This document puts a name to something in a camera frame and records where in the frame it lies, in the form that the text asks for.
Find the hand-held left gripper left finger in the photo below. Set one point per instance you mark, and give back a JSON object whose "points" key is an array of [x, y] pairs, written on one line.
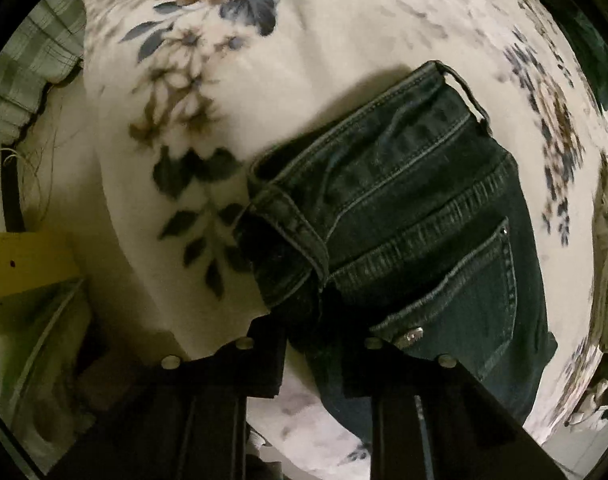
{"points": [[267, 360]]}

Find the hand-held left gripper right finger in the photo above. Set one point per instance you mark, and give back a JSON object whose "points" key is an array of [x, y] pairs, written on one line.
{"points": [[354, 365]]}

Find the dark blue denim pants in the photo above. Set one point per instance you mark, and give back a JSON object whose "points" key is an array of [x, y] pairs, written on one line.
{"points": [[414, 220]]}

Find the yellow box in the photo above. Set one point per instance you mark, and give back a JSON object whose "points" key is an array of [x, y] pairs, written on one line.
{"points": [[26, 272]]}

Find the white floral blanket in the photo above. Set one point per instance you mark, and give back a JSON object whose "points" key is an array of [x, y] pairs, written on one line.
{"points": [[294, 85]]}

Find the green plaid cloth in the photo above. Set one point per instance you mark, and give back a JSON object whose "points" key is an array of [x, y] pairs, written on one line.
{"points": [[31, 67]]}

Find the dark green cloth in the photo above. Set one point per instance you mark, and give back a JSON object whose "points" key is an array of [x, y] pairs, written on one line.
{"points": [[596, 65]]}

